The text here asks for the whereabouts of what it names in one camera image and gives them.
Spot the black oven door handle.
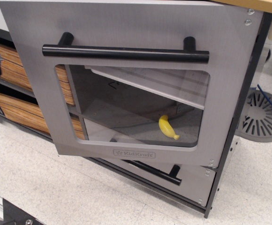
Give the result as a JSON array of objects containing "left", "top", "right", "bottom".
[{"left": 42, "top": 32, "right": 210, "bottom": 64}]

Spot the grey toy oven door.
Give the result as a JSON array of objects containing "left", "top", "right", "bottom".
[{"left": 0, "top": 0, "right": 263, "bottom": 167}]

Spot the grey oven shelf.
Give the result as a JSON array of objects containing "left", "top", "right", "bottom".
[{"left": 91, "top": 66, "right": 210, "bottom": 110}]

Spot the grey lower oven drawer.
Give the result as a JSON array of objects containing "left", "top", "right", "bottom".
[{"left": 104, "top": 158, "right": 215, "bottom": 206}]

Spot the upper wood-grain bin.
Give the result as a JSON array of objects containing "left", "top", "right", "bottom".
[{"left": 0, "top": 44, "right": 75, "bottom": 105}]

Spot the wood-grain bin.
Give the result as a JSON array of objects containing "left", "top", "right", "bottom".
[
  {"left": 0, "top": 44, "right": 75, "bottom": 105},
  {"left": 0, "top": 90, "right": 86, "bottom": 140}
]

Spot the lower wood-grain bin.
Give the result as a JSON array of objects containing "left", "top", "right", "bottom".
[{"left": 0, "top": 90, "right": 86, "bottom": 140}]

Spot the black plate with screw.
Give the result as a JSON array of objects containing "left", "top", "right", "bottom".
[{"left": 2, "top": 199, "right": 44, "bottom": 225}]

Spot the yellow toy banana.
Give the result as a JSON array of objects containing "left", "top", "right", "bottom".
[{"left": 159, "top": 115, "right": 180, "bottom": 140}]

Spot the grey slotted round base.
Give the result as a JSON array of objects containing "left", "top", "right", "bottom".
[{"left": 236, "top": 90, "right": 272, "bottom": 143}]

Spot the wooden countertop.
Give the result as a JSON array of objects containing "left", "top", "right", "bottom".
[{"left": 217, "top": 0, "right": 272, "bottom": 13}]

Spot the black drawer handle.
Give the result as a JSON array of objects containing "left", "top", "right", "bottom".
[{"left": 123, "top": 160, "right": 182, "bottom": 186}]

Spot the black toy kitchen frame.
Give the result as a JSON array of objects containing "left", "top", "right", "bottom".
[{"left": 0, "top": 8, "right": 272, "bottom": 217}]

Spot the blue cable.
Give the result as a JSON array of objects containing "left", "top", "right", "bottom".
[{"left": 257, "top": 83, "right": 272, "bottom": 118}]

